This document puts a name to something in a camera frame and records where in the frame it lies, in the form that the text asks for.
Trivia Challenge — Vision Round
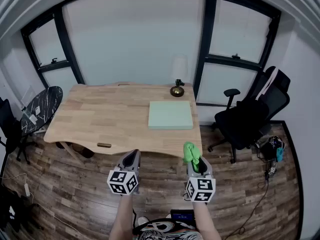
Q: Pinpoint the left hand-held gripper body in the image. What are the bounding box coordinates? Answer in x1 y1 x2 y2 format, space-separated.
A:
106 165 141 197

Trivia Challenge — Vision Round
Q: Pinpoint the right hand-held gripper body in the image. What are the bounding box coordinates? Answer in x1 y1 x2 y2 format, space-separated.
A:
184 175 216 204

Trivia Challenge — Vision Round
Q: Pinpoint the green cloth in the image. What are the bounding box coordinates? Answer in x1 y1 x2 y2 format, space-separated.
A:
182 141 202 174

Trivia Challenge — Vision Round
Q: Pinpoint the person's right forearm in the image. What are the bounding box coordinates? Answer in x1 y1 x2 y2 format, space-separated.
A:
191 201 222 240

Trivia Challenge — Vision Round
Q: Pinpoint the person's left forearm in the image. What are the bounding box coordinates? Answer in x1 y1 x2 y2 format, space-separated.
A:
108 195 135 240

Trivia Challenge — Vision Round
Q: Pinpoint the small black screen device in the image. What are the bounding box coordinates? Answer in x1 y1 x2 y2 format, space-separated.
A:
170 209 195 222

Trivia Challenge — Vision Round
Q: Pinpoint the person's black printed shirt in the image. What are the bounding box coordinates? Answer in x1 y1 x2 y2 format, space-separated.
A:
132 218 203 240

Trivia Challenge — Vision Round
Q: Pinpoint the black office chair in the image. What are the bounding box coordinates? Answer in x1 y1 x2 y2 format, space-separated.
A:
207 65 291 164

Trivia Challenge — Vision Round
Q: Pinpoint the black bag with white print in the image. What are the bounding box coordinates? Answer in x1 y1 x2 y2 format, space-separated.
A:
257 135 286 162

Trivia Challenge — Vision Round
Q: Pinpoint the white shade brass table lamp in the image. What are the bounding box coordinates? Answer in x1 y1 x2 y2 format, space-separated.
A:
170 53 189 98

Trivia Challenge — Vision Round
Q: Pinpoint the round black marble table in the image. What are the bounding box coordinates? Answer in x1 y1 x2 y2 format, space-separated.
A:
19 85 64 135

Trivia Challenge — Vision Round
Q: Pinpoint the black floor equipment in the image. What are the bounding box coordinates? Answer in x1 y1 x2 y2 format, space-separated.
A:
0 183 33 235

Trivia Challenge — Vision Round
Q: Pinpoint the black mesh chair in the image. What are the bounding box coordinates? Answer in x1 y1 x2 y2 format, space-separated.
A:
0 97 35 165

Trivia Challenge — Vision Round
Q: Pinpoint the pink strap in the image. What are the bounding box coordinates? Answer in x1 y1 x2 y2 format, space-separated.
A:
255 67 279 101

